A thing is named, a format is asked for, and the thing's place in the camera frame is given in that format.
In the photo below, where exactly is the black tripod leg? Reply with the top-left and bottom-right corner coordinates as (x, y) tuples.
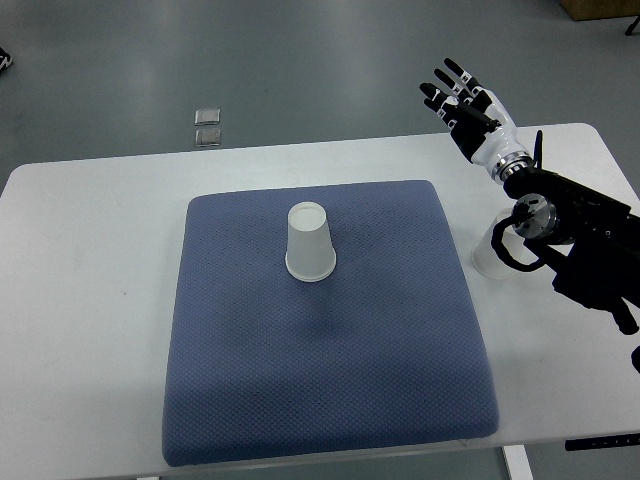
(625, 17), (640, 36)

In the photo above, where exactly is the white table leg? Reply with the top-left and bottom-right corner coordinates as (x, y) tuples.
(502, 445), (534, 480)

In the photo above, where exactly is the white paper cup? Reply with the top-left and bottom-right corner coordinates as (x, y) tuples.
(471, 208), (524, 280)
(285, 201), (337, 283)

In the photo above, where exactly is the black table control panel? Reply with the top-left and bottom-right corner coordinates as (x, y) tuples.
(564, 433), (640, 452)

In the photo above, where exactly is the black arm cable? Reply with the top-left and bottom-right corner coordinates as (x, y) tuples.
(489, 213), (546, 272)

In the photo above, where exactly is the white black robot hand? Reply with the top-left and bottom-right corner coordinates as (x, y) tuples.
(420, 58), (533, 185)

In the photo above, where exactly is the upper metal floor plate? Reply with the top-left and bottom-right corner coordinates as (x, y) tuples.
(194, 107), (221, 126)

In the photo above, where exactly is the person in black trousers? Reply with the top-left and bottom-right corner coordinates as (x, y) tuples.
(0, 48), (13, 74)

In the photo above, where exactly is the metal floor plate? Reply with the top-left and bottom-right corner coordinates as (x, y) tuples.
(194, 127), (222, 148)
(194, 107), (221, 126)

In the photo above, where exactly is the blue fabric cushion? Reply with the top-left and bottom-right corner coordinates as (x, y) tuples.
(162, 180), (499, 467)

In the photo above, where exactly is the lower metal floor plate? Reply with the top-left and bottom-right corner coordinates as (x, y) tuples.
(194, 127), (222, 148)

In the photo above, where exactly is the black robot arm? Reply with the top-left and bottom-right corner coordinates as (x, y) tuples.
(491, 167), (639, 335)

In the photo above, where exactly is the cardboard box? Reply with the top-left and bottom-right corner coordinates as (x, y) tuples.
(559, 0), (639, 21)

